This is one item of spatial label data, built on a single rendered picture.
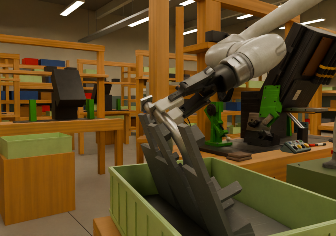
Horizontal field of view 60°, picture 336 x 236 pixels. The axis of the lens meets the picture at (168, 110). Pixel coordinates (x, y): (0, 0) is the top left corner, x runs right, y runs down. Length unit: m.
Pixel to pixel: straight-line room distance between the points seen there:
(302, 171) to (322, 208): 0.41
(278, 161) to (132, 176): 0.78
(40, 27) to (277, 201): 11.09
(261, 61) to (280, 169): 0.82
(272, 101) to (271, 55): 1.07
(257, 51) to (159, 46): 1.00
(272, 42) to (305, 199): 0.43
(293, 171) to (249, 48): 0.56
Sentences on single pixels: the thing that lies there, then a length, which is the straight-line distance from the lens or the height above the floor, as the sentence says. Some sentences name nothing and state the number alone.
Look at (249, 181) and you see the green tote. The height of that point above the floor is 0.93.
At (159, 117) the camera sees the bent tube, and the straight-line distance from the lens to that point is 0.73.
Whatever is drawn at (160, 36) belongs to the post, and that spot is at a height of 1.56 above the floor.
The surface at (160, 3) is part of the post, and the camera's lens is 1.83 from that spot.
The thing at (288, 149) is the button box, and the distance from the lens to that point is 1.70.
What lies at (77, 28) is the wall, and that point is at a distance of 11.99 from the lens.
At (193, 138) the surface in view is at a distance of 0.55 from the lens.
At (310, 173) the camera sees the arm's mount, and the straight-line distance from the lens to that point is 1.19.
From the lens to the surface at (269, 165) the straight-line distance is 1.49.
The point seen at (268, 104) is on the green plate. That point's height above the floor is 1.15.
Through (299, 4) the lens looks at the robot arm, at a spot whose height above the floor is 1.50.
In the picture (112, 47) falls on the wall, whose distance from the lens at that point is 12.42.
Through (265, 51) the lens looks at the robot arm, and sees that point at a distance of 0.86.
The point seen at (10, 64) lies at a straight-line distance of 8.08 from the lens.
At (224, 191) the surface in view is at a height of 1.01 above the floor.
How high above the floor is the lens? 1.20
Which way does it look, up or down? 2 degrees down
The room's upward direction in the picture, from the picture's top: straight up
